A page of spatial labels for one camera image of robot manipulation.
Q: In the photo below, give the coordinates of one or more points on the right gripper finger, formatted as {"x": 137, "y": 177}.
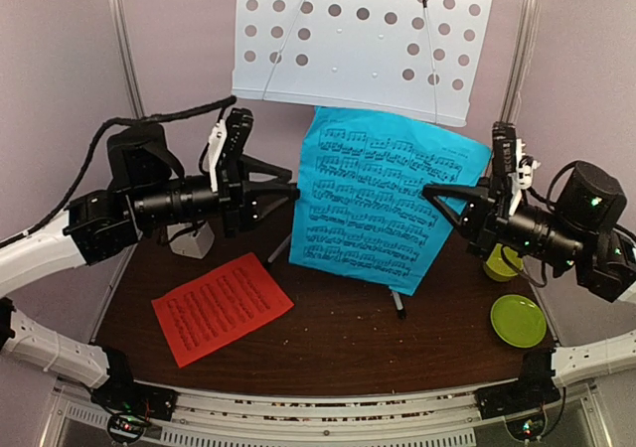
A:
{"x": 462, "y": 223}
{"x": 440, "y": 194}

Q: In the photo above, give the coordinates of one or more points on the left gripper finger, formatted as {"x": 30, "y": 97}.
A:
{"x": 263, "y": 199}
{"x": 277, "y": 175}

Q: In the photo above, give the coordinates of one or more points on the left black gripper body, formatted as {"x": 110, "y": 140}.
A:
{"x": 156, "y": 207}

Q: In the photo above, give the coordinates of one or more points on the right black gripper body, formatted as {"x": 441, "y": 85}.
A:
{"x": 560, "y": 247}

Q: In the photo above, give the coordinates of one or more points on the blue sheet music page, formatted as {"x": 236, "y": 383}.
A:
{"x": 361, "y": 212}

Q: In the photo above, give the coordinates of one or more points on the red sheet music page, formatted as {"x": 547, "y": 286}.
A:
{"x": 218, "y": 308}

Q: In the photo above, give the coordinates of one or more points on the white folding music stand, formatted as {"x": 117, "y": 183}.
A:
{"x": 411, "y": 58}

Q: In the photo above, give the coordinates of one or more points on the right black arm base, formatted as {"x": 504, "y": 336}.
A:
{"x": 533, "y": 388}

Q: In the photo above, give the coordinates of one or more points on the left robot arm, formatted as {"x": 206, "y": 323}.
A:
{"x": 79, "y": 231}

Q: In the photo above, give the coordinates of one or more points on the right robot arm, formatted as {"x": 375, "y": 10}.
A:
{"x": 613, "y": 350}

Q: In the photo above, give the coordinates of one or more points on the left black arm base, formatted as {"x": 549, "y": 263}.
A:
{"x": 121, "y": 392}

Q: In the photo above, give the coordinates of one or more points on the yellow-green plastic bowl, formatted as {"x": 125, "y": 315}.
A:
{"x": 503, "y": 264}

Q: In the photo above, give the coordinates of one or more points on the white wedge-shaped holder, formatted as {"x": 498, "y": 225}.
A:
{"x": 188, "y": 241}

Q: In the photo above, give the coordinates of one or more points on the yellow-green plastic plate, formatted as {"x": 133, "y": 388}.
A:
{"x": 518, "y": 321}

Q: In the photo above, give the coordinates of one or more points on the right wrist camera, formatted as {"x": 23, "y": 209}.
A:
{"x": 522, "y": 179}

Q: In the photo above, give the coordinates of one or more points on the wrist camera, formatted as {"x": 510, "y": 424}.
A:
{"x": 522, "y": 179}
{"x": 216, "y": 143}

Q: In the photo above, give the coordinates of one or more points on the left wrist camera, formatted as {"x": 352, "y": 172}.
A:
{"x": 216, "y": 143}

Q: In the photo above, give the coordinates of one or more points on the right aluminium corner post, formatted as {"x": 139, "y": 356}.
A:
{"x": 522, "y": 59}

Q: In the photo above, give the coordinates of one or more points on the aluminium corner post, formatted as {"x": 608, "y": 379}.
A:
{"x": 118, "y": 17}
{"x": 522, "y": 59}

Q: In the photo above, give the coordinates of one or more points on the left aluminium corner post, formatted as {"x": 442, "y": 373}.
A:
{"x": 118, "y": 17}

